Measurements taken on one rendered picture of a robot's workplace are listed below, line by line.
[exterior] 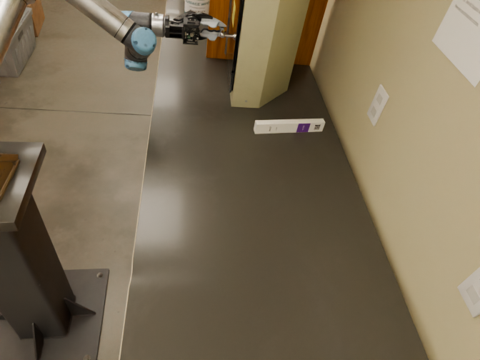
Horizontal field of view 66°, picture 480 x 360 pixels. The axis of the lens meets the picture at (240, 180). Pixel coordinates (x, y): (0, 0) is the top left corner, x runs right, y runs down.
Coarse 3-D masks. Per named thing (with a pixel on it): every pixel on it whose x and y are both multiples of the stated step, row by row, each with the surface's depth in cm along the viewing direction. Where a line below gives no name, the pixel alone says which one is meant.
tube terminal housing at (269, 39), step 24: (264, 0) 117; (288, 0) 121; (264, 24) 123; (288, 24) 130; (240, 48) 128; (264, 48) 129; (288, 48) 139; (240, 72) 135; (264, 72) 136; (288, 72) 150; (240, 96) 142; (264, 96) 146
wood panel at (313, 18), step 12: (216, 0) 152; (228, 0) 152; (312, 0) 155; (324, 0) 155; (216, 12) 155; (228, 12) 156; (312, 12) 158; (312, 24) 162; (312, 36) 166; (216, 48) 167; (300, 48) 170; (312, 48) 170; (300, 60) 174
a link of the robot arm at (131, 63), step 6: (126, 48) 122; (126, 54) 125; (126, 60) 125; (132, 60) 125; (138, 60) 123; (144, 60) 126; (126, 66) 126; (132, 66) 125; (138, 66) 126; (144, 66) 127
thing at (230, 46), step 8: (232, 0) 141; (240, 0) 117; (232, 8) 140; (240, 8) 119; (240, 16) 121; (232, 24) 138; (232, 32) 137; (232, 40) 136; (232, 48) 135; (232, 56) 134; (232, 64) 133; (232, 72) 135; (232, 80) 138
